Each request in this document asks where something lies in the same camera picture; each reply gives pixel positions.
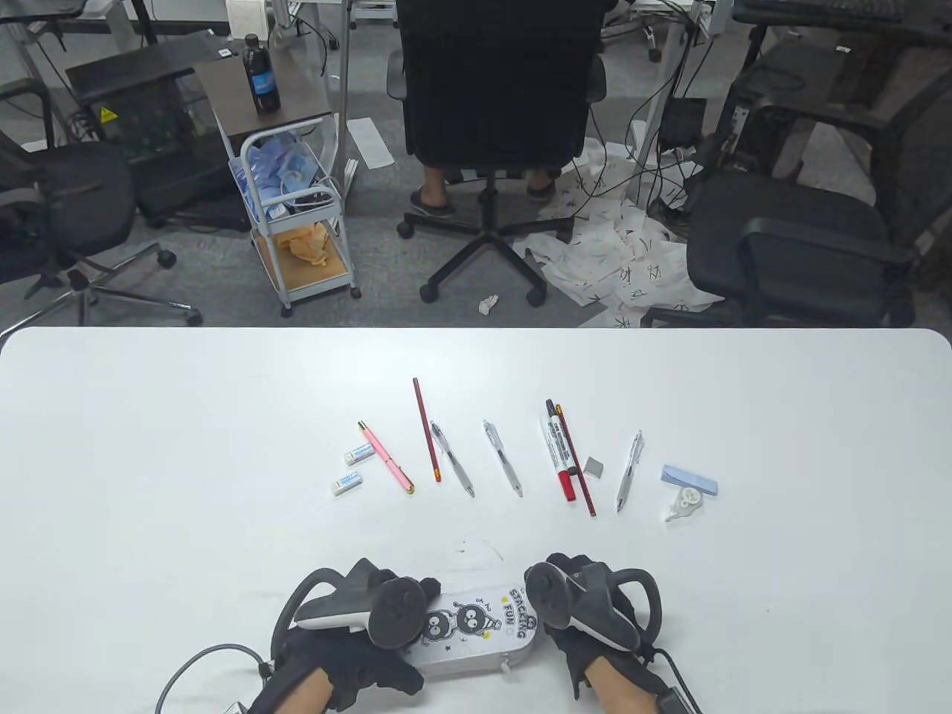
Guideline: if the white marker black cap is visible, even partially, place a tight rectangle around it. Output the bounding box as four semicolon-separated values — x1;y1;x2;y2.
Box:
545;399;579;477

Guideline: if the person's left hand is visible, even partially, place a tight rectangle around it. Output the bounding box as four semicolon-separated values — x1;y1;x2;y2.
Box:
279;569;447;711

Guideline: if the black mesh office chair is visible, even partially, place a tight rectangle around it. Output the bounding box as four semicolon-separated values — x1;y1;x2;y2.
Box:
699;0;952;205

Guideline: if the black box on floor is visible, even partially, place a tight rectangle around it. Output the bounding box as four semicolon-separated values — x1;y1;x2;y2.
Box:
660;98;707;147

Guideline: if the black high-back office chair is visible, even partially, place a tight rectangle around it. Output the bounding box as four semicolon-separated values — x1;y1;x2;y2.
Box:
387;0;607;306

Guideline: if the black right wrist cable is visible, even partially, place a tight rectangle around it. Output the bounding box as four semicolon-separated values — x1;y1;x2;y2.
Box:
640;647;700;714

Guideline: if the silver mechanical pen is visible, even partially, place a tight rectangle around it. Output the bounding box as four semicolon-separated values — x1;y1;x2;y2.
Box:
615;429;646;514

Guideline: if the white cartoon print pencil case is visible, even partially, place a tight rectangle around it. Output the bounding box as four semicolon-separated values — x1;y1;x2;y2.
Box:
398;569;546;679

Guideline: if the person's right hand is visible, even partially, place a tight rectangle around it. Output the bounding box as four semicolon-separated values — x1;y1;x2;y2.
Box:
524;554;663;700

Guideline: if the black cabinet yellow sticker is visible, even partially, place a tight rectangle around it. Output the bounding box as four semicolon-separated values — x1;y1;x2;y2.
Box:
65;33;250;228

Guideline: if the person's right forearm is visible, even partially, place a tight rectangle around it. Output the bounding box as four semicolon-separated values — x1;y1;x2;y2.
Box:
584;658;659;714

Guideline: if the light blue note pad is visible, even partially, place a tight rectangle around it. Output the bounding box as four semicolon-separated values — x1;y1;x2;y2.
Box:
660;464;719;498

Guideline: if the grey left hand controller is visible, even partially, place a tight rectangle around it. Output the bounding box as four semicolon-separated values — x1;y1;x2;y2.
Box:
271;558;434;654

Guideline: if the tangle of black floor cables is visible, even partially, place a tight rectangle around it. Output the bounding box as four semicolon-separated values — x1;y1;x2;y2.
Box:
565;0;737;224

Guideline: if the grey chair wheel base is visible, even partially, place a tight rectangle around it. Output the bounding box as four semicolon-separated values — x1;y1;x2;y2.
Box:
602;16;663;64

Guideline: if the person's left forearm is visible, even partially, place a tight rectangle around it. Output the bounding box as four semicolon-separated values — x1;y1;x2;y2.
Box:
249;664;333;714

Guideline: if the grey hand controller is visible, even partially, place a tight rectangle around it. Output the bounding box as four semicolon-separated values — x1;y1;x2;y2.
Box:
271;558;434;654
527;562;663;654

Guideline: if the grey left wrist cable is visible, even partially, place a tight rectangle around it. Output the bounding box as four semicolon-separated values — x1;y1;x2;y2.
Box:
156;643;272;714

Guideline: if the grey right hand controller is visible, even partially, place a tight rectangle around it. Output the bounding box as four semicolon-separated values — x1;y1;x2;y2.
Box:
527;562;663;654

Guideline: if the red wooden pencil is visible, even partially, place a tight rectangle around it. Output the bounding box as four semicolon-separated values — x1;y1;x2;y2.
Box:
555;404;598;518
413;377;442;484

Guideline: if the pink pen gold trim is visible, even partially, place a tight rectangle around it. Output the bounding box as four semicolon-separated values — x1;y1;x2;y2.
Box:
357;420;416;495

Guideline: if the white trolley cart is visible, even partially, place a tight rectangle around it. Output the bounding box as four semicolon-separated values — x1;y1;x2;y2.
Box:
228;123;363;319

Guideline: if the white marker red cap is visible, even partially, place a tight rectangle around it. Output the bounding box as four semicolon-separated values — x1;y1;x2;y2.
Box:
538;416;579;504

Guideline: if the dark bottle blue label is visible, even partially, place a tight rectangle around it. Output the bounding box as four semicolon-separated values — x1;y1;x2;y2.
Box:
242;34;282;115

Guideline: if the black chair chrome base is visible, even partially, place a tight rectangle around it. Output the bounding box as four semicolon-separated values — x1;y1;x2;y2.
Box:
0;78;203;328

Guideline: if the clear gel pen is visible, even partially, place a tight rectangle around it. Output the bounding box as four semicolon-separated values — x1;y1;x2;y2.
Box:
482;419;524;498
430;421;476;498

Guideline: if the black mesh armrest chair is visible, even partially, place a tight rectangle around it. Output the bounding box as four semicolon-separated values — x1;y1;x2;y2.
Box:
641;74;952;328

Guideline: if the pile of blue packets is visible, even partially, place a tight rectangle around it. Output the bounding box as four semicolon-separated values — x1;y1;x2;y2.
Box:
232;136;332;216

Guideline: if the orange cloth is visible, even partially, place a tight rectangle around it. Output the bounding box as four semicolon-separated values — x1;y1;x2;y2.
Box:
277;223;335;268

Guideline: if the white printed floor sheet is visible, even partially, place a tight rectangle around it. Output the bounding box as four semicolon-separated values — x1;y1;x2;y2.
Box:
513;134;726;328

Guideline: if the white paper sheet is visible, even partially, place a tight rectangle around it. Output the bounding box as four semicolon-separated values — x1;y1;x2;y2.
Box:
348;118;395;169

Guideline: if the white desk leg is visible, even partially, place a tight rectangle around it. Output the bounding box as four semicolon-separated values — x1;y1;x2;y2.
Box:
327;0;359;161
628;0;692;161

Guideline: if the white correction tape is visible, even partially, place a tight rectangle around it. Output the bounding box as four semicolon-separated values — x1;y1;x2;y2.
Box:
664;489;704;524

